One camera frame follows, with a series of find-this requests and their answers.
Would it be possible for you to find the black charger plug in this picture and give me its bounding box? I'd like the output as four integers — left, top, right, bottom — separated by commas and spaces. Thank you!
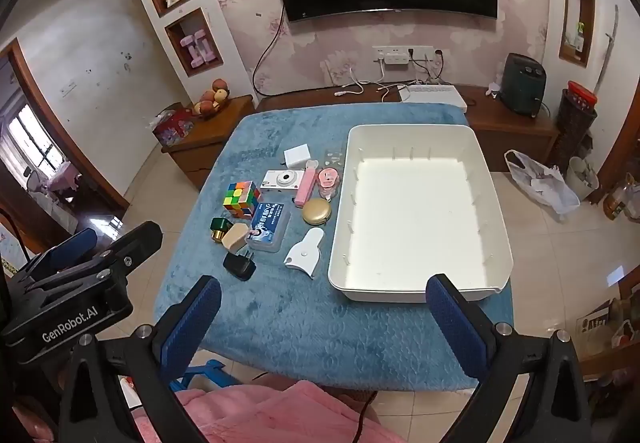
222, 249, 257, 282

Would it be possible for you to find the white charging cable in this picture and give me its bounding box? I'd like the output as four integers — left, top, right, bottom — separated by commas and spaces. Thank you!
334, 66, 416, 99

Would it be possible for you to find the wooden side cabinet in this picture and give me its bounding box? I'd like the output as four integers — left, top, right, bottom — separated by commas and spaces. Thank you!
161, 94, 256, 189

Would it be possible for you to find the white flat box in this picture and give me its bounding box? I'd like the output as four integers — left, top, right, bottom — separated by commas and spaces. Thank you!
399, 84, 468, 114

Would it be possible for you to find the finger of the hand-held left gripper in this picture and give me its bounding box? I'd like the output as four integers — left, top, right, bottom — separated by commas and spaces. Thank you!
25, 220, 164, 296
10, 227, 98, 284

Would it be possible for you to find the white power adapter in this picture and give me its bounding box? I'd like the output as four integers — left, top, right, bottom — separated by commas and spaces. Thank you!
283, 144, 311, 169

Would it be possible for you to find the white waste bin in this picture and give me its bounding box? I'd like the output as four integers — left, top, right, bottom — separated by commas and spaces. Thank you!
566, 156, 600, 201

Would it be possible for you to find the wooden television stand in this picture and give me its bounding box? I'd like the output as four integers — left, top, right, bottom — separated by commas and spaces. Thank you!
255, 83, 561, 174

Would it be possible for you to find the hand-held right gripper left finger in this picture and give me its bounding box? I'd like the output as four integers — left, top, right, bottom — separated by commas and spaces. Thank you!
57, 274, 223, 443

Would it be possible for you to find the gold round compact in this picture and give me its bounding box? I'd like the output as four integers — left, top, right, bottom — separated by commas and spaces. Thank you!
302, 198, 331, 226

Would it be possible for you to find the long grey metal rod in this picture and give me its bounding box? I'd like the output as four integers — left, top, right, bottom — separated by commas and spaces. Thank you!
595, 6, 621, 94

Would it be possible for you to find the white plastic bag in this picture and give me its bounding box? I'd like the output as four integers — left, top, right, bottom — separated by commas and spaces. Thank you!
504, 149, 581, 215

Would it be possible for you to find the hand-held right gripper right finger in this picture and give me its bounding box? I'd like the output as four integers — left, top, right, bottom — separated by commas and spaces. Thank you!
425, 273, 593, 443

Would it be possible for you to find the white plastic bin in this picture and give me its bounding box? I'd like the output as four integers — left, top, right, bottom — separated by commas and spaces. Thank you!
327, 124, 516, 304

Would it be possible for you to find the fruit bowl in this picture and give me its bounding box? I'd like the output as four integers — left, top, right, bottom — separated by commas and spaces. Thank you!
192, 79, 232, 116

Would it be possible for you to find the blue card box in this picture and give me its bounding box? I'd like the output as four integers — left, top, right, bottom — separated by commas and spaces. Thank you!
245, 203, 292, 253

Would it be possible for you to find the black basket with red lid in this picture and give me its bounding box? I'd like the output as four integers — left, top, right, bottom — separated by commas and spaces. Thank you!
552, 80, 598, 174

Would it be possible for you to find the pink stick with clear cap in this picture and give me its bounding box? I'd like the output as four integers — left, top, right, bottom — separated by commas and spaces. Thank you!
294, 160, 321, 208

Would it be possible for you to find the pink fleece robe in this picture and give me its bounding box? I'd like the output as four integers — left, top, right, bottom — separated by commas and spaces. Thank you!
120, 375, 396, 443

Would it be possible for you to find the beige block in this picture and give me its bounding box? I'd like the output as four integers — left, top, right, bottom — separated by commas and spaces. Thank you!
222, 222, 250, 252

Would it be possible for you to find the pink correction tape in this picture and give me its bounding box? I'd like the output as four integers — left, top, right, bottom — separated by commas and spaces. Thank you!
318, 166, 341, 201

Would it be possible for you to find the white plastic tool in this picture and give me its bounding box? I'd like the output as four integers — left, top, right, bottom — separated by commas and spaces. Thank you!
282, 227, 327, 280

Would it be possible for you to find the dark green heater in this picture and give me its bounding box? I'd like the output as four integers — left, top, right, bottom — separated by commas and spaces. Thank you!
500, 53, 547, 116

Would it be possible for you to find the black television cable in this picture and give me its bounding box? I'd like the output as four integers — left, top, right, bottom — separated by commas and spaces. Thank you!
251, 6, 288, 109

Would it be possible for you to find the yellow oil bottle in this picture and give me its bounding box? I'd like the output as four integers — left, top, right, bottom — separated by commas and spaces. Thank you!
602, 183, 631, 221

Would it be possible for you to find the colourful puzzle cube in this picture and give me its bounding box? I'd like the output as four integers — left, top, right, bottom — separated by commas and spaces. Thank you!
222, 180, 263, 221

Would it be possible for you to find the blue plush blanket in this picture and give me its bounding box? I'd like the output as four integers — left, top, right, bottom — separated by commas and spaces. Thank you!
152, 103, 516, 394

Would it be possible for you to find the pink dumbbell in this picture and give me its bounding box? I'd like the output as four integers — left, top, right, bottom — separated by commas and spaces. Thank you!
195, 30, 217, 64
182, 34, 203, 69

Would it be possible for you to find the white compact camera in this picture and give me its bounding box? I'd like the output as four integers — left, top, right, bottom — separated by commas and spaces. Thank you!
260, 169, 307, 193

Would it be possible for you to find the barred window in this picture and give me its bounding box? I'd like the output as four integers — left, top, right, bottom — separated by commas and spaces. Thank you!
4, 103, 66, 179

